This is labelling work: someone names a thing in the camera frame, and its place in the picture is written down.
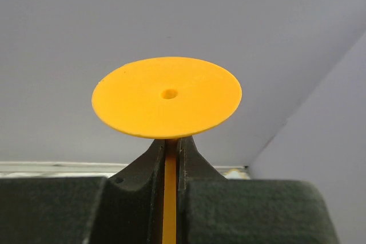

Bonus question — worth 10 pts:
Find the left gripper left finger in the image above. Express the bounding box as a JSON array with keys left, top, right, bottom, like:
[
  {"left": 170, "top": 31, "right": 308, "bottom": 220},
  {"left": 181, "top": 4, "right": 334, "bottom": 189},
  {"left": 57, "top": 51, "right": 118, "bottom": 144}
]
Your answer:
[{"left": 1, "top": 140, "right": 164, "bottom": 243}]

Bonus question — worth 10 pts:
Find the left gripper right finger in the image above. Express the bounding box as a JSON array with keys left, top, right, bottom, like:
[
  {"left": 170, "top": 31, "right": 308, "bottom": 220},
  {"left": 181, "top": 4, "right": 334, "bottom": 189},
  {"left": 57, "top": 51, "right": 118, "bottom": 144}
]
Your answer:
[{"left": 177, "top": 137, "right": 339, "bottom": 244}]

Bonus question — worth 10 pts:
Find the yellow plastic wine glass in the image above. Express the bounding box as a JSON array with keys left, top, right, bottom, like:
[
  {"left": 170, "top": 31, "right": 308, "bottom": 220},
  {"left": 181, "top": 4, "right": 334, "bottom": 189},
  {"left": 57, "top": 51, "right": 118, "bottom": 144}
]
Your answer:
[{"left": 91, "top": 57, "right": 242, "bottom": 243}]

